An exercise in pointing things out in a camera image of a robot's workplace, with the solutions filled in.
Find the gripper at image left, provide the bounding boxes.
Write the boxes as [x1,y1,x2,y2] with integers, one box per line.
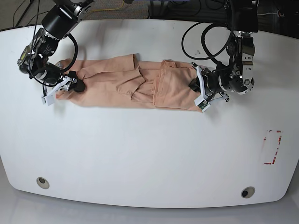
[42,71,85,96]

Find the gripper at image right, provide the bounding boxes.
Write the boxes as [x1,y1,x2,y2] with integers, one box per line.
[188,62,229,103]

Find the peach t-shirt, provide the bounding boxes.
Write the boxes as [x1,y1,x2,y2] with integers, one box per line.
[56,54,201,112]

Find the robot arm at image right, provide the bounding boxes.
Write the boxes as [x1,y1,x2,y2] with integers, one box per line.
[189,0,259,103]

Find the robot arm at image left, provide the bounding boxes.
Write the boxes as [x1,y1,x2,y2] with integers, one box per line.
[17,0,94,93]

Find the red tape rectangle marker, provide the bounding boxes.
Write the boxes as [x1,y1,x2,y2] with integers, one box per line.
[261,130,283,165]

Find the left table grommet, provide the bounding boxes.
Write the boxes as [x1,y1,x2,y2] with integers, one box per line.
[36,177,50,189]

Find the table grommet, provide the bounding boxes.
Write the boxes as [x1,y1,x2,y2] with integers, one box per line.
[36,177,50,189]
[241,186,255,199]

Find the right table grommet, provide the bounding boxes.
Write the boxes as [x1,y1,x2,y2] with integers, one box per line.
[241,186,255,199]

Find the wrist camera, image-right gripper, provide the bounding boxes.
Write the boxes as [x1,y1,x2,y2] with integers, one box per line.
[194,97,211,112]

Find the wrist camera, image-left gripper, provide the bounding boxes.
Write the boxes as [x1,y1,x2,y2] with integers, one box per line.
[41,95,56,106]

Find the black floor cables top right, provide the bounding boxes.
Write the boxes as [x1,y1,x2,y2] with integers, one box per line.
[148,0,299,26]

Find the black floor cables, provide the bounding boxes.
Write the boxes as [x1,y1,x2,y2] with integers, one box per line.
[13,0,57,28]
[148,0,299,26]

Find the black floor cables top left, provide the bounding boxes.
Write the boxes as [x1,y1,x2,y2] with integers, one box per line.
[13,0,57,28]

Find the yellow cable on floor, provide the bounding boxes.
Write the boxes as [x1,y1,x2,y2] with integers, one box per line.
[88,0,127,14]

